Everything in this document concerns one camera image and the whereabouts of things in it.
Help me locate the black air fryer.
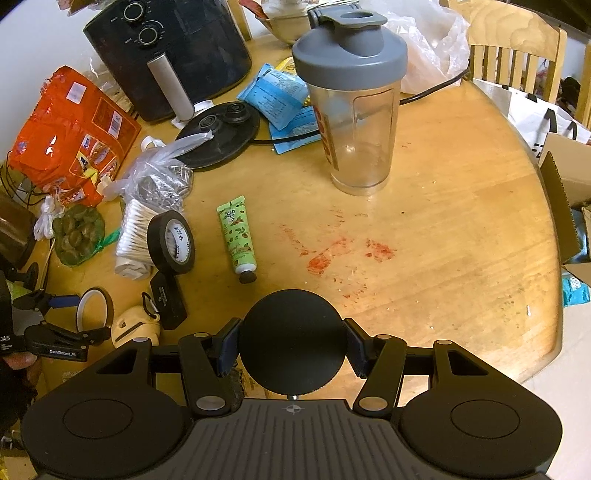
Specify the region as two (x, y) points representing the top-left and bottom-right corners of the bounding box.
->
(83, 0), (254, 123)

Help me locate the black round lid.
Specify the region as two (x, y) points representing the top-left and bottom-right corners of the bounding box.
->
(241, 289), (346, 395)

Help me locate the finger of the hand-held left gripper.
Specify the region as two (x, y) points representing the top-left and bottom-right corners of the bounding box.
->
(13, 288), (86, 315)
(23, 325), (114, 358)

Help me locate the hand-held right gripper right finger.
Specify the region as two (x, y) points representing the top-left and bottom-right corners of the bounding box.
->
(344, 318), (502, 414)

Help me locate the wooden chair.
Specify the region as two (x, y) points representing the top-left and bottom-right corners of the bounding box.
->
(455, 0), (568, 95)
(573, 69), (591, 132)

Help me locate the small white plastic bag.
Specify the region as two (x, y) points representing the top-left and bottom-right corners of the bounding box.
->
(34, 194), (65, 240)

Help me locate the black tape roll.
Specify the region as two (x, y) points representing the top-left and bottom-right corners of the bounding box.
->
(147, 210), (197, 275)

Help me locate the black round kettle base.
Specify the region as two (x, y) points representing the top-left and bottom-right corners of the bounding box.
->
(174, 100), (260, 171)

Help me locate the large clear plastic bag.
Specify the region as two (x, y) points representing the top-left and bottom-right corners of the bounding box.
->
(379, 7), (472, 95)

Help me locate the person's left hand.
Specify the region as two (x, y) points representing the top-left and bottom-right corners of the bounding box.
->
(0, 353), (43, 393)

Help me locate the bowl of odds and ends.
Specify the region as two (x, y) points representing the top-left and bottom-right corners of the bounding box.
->
(254, 0), (319, 44)

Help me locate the blue snack packet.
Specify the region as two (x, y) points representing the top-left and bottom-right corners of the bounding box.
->
(268, 107), (324, 155)
(237, 64), (309, 130)

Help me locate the cotton swab pack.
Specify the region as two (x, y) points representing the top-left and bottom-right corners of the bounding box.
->
(115, 198), (160, 259)

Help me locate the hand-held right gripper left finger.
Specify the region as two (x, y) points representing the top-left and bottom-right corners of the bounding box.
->
(90, 318), (243, 414)

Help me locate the black rectangular pouch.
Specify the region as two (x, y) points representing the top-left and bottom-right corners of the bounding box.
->
(148, 271), (188, 330)

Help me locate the amber tape ring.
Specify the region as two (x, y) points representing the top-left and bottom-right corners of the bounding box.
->
(76, 287), (115, 333)

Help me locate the crumpled clear plastic bag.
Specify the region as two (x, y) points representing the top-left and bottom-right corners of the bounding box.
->
(122, 131), (215, 204)

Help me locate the grey-lid shaker bottle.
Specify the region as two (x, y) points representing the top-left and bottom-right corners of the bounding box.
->
(292, 9), (409, 197)

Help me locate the green net bag of chestnuts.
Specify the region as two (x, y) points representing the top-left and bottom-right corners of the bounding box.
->
(52, 204), (121, 267)

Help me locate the white shopping bag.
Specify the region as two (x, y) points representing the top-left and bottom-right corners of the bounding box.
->
(473, 78), (591, 162)

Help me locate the orange snack bag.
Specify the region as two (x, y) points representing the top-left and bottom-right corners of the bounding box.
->
(9, 65), (143, 208)

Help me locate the teal packet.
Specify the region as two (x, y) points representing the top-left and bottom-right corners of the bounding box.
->
(561, 272), (591, 308)

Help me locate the steel kettle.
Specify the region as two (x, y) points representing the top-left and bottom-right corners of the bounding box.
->
(0, 189), (38, 268)

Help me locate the black power cord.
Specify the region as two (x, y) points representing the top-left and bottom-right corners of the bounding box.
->
(252, 69), (472, 145)

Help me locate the large open cardboard box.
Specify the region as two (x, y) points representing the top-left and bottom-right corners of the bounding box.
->
(538, 134), (591, 266)

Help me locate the green hand cream tube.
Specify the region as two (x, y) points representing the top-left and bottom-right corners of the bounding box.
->
(217, 196), (257, 284)

